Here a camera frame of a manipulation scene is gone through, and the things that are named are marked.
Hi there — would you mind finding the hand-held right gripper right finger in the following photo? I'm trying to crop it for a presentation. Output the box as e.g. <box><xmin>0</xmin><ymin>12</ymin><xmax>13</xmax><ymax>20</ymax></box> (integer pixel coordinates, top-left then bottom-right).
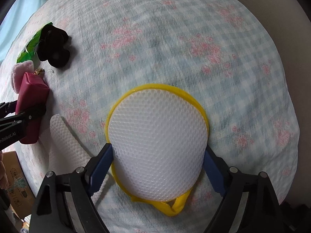
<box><xmin>203</xmin><ymin>146</ymin><xmax>283</xmax><ymax>233</ymax></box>

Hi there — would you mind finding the white mesh cloth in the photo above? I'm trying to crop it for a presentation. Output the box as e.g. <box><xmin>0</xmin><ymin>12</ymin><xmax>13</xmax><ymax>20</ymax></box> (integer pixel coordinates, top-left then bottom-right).
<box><xmin>49</xmin><ymin>114</ymin><xmax>110</xmax><ymax>204</ymax></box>

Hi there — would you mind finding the light blue curtain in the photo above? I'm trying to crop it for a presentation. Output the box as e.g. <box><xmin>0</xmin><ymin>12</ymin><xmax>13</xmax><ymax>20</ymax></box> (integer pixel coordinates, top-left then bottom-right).
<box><xmin>0</xmin><ymin>0</ymin><xmax>61</xmax><ymax>63</ymax></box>

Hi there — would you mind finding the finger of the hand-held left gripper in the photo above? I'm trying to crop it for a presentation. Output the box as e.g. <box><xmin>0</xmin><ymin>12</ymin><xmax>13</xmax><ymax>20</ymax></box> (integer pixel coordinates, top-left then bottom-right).
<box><xmin>0</xmin><ymin>101</ymin><xmax>18</xmax><ymax>114</ymax></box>
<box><xmin>0</xmin><ymin>105</ymin><xmax>46</xmax><ymax>133</ymax></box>

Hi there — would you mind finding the pink plush item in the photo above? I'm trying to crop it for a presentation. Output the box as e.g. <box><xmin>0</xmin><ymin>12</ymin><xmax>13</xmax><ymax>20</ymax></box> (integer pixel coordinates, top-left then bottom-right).
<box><xmin>10</xmin><ymin>61</ymin><xmax>34</xmax><ymax>93</ymax></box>

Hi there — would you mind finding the green plastic packet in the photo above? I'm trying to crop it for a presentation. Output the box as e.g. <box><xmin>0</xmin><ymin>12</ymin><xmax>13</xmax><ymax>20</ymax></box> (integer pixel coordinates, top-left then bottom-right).
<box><xmin>17</xmin><ymin>22</ymin><xmax>53</xmax><ymax>63</ymax></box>

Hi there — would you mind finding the person's left hand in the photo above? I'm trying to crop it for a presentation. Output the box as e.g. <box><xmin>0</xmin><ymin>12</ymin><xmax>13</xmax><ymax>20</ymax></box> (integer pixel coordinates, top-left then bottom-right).
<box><xmin>0</xmin><ymin>150</ymin><xmax>8</xmax><ymax>188</ymax></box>

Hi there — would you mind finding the maroon pouch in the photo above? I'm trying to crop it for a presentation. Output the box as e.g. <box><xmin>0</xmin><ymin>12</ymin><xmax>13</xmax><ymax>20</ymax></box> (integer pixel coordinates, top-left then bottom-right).
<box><xmin>15</xmin><ymin>72</ymin><xmax>50</xmax><ymax>145</ymax></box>

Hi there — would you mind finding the white mesh bag yellow trim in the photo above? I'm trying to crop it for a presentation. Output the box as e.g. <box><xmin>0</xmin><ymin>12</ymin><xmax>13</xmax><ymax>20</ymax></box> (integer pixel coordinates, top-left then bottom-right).
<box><xmin>105</xmin><ymin>83</ymin><xmax>210</xmax><ymax>217</ymax></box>

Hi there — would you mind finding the checked floral bed sheet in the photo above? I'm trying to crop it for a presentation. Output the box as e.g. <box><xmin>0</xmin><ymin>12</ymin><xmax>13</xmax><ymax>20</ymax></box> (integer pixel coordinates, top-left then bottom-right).
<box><xmin>0</xmin><ymin>0</ymin><xmax>302</xmax><ymax>233</ymax></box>

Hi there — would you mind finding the cardboard box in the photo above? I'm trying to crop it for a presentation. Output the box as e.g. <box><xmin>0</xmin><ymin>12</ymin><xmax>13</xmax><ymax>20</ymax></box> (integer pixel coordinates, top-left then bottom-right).
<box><xmin>2</xmin><ymin>150</ymin><xmax>37</xmax><ymax>220</ymax></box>

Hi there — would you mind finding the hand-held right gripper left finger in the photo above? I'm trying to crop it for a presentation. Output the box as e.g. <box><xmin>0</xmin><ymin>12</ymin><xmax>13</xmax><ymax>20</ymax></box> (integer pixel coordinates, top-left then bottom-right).
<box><xmin>29</xmin><ymin>143</ymin><xmax>113</xmax><ymax>233</ymax></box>

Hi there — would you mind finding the black soft cloth item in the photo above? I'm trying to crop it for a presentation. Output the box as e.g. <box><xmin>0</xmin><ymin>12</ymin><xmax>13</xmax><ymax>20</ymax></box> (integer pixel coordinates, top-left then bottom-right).
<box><xmin>36</xmin><ymin>25</ymin><xmax>72</xmax><ymax>68</ymax></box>

